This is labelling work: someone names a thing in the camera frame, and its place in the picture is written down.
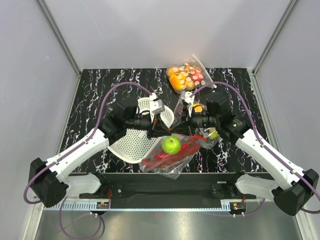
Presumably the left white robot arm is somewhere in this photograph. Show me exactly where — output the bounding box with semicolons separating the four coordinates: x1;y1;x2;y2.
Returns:
28;97;174;208

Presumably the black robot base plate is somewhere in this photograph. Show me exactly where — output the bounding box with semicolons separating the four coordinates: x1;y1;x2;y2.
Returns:
79;173;255;211

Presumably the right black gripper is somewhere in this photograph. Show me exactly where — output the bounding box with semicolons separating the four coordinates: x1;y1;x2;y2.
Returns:
170;105;219;137

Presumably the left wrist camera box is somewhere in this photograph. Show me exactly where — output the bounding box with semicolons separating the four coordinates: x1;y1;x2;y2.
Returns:
149;99;165;115

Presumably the clear red-zip bag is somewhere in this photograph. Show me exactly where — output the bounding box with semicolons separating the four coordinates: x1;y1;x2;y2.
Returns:
139;134;206;180

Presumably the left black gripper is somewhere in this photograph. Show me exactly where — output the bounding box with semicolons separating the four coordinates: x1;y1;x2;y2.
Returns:
125;111;172;140

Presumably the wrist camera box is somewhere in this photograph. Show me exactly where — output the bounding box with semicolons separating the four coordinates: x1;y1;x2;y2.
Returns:
149;99;165;115
180;91;195;111

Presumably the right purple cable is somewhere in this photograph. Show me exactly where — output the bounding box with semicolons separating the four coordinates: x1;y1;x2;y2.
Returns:
189;81;320;215

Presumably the purple cable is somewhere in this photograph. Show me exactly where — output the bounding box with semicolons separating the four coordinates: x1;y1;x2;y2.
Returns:
22;81;157;239
189;81;320;215

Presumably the dotted bag of orange fruit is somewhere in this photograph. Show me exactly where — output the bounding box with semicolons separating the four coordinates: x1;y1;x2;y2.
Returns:
166;54;213;94

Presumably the white perforated plastic basket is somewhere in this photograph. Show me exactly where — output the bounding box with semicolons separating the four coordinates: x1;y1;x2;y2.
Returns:
107;97;174;164

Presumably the white slotted cable duct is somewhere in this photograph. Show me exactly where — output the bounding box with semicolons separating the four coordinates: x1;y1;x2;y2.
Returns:
44;200;231;212

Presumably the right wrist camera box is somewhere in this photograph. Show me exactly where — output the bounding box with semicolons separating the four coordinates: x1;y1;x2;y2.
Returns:
180;91;195;111

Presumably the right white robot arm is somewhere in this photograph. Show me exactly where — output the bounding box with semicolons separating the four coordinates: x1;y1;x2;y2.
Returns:
171;91;320;216

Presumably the green fake apple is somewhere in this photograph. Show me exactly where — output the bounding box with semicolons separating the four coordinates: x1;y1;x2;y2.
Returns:
161;136;182;155

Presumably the dotted bag with yellow pepper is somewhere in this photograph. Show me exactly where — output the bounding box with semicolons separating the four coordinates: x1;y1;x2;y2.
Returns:
173;95;221;149

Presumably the green fake pear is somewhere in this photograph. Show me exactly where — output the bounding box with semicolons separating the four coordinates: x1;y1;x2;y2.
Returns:
208;130;220;139

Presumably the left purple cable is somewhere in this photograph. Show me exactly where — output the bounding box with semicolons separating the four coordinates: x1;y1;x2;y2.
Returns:
22;81;157;239

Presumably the yellow fake bell pepper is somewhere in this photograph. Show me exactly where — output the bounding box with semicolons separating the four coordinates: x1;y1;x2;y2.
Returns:
192;103;205;114

